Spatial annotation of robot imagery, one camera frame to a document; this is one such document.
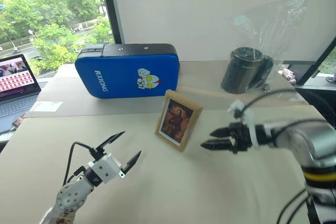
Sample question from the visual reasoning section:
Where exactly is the small pale figurine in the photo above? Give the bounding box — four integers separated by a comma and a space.
282, 68, 297, 82

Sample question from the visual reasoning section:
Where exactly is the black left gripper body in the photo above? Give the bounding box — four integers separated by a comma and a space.
94, 147, 109, 160

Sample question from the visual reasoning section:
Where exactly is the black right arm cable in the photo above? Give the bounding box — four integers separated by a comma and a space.
241, 89, 336, 131

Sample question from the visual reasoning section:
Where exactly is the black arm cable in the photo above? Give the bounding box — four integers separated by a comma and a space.
62, 142, 97, 186
241, 89, 336, 131

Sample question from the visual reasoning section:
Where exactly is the open laptop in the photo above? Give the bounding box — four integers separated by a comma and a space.
0, 54, 43, 134

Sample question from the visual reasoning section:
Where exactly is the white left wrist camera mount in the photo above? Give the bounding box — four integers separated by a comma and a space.
87, 153, 125, 185

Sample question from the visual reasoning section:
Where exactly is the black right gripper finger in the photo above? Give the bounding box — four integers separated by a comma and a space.
209, 127, 232, 138
199, 138, 235, 152

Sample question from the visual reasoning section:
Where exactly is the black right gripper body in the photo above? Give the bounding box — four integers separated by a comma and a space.
227, 122, 255, 155

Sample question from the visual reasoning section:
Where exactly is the black slanted window frame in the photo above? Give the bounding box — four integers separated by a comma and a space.
282, 34, 336, 86

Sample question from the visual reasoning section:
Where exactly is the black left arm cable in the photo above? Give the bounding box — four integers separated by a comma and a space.
62, 142, 97, 186

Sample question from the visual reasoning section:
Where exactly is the black robot body cable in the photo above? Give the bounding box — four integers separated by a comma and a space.
277, 188, 316, 224

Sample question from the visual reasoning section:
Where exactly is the black window frame post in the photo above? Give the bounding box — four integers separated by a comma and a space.
98, 0, 125, 45

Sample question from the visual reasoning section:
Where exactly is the black cylindrical canister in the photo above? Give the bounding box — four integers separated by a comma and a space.
220, 46, 274, 95

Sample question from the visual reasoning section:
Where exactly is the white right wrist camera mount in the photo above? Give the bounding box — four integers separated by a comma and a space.
227, 99, 261, 150

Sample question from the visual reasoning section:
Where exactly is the wooden picture frame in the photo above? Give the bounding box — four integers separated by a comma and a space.
154, 89, 204, 153

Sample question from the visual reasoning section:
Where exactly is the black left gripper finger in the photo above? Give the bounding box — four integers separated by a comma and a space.
122, 151, 142, 175
94, 131, 126, 154

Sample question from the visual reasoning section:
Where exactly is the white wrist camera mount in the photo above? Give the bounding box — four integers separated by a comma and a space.
87, 153, 125, 185
227, 99, 261, 150

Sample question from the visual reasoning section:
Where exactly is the blue cartoon punching pad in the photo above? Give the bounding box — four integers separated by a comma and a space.
74, 43, 181, 100

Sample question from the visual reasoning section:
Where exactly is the white paper label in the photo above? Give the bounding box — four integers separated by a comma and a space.
30, 101, 64, 112

